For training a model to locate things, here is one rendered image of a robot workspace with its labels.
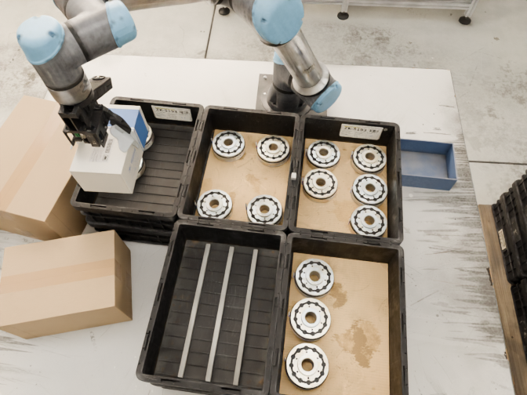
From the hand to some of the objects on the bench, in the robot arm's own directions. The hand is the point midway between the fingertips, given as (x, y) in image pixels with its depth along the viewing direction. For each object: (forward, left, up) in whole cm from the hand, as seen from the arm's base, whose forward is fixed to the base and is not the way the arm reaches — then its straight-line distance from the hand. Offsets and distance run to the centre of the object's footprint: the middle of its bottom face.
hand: (110, 143), depth 101 cm
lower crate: (-13, +2, -40) cm, 42 cm away
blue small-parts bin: (-25, +91, -37) cm, 101 cm away
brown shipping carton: (+23, -15, -43) cm, 51 cm away
